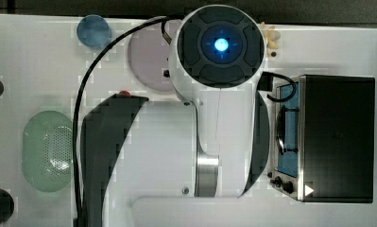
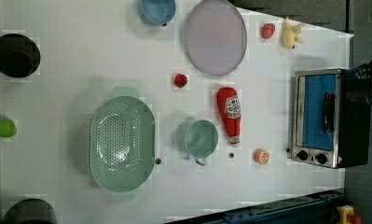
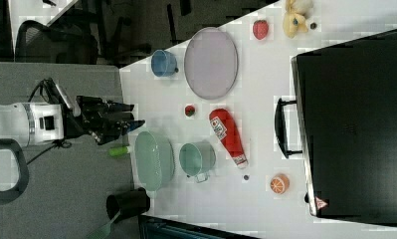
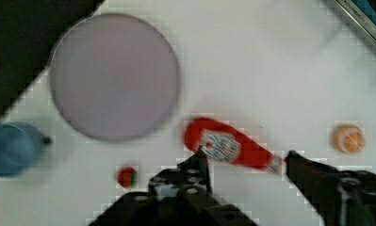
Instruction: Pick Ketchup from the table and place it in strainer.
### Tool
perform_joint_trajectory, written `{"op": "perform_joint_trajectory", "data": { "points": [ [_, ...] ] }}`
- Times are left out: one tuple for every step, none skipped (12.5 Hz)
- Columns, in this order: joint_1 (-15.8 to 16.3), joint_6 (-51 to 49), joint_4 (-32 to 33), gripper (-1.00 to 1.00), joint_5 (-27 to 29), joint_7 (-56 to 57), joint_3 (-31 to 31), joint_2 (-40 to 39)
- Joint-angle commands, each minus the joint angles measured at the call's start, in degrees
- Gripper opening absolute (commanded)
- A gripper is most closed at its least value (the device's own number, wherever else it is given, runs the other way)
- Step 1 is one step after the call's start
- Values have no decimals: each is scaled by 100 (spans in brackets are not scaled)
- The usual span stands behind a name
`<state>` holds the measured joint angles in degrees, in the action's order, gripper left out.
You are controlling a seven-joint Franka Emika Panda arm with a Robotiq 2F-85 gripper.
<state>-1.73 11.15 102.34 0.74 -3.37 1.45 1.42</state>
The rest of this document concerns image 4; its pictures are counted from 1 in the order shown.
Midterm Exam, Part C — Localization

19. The red plush ketchup bottle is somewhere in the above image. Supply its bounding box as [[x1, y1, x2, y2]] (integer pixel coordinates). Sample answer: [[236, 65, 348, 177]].
[[183, 117, 285, 174]]

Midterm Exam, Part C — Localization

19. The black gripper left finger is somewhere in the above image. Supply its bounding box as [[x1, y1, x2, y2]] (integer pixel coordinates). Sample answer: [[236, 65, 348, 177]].
[[148, 147, 212, 202]]

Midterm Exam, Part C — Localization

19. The blue cup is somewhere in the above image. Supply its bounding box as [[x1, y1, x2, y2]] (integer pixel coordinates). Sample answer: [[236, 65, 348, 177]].
[[0, 122, 52, 177]]

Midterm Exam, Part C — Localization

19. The small plush strawberry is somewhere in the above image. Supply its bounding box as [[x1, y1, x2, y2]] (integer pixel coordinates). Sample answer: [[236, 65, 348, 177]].
[[116, 167, 137, 188]]

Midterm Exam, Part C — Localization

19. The round lavender plate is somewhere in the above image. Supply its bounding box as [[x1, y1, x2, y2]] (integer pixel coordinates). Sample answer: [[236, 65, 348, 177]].
[[49, 13, 181, 142]]

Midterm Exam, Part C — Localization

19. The plush orange slice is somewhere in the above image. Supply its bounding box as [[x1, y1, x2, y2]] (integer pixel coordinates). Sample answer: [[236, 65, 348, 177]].
[[332, 124, 366, 153]]

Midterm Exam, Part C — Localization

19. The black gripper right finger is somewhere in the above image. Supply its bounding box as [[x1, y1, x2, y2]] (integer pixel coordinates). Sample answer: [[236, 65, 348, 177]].
[[285, 151, 376, 226]]

